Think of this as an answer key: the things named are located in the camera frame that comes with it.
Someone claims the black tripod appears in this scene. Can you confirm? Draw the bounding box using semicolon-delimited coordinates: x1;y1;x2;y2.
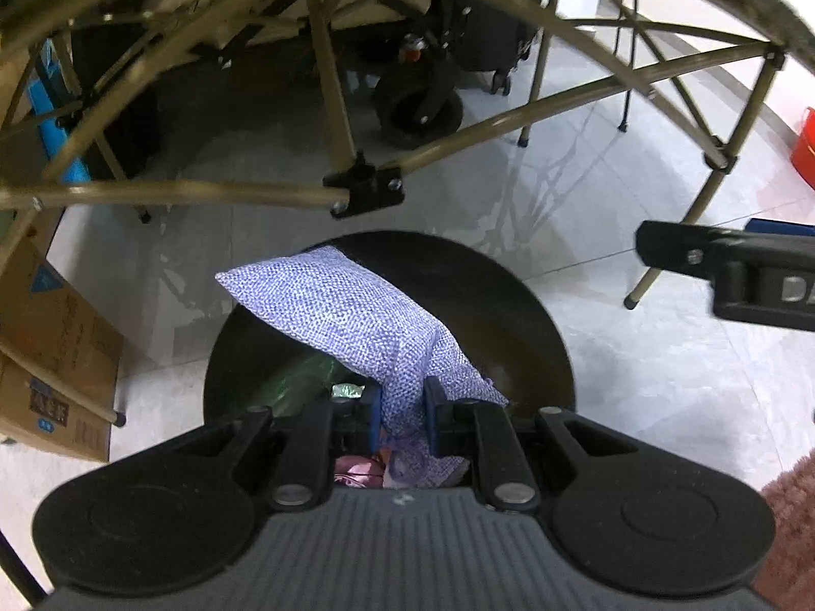
611;0;644;134

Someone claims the black rubber wheel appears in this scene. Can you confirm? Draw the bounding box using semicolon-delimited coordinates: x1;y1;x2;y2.
372;67;466;149

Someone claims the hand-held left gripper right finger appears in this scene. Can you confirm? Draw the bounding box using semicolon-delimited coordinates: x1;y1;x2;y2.
423;377;638;513

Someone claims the red plastic bucket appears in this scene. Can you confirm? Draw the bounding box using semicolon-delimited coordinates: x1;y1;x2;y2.
790;108;815;188

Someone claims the printed cardboard box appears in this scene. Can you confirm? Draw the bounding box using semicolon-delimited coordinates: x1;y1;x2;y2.
0;229;125;462

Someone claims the black round waste bin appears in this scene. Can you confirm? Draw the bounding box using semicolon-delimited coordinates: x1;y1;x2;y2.
202;229;577;491

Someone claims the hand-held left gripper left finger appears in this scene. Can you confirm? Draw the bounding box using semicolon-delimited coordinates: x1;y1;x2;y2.
172;388;384;513

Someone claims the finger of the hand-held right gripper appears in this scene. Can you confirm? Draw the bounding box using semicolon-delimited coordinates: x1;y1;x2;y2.
745;217;815;243
635;219;753;282

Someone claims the lavender woven pouch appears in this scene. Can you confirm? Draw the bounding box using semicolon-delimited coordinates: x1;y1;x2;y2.
215;245;510;491

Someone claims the tan folding table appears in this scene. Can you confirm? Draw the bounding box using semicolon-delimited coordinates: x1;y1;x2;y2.
0;0;815;313

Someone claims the pink satin cloth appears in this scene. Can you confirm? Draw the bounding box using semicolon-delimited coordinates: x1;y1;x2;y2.
334;452;389;491

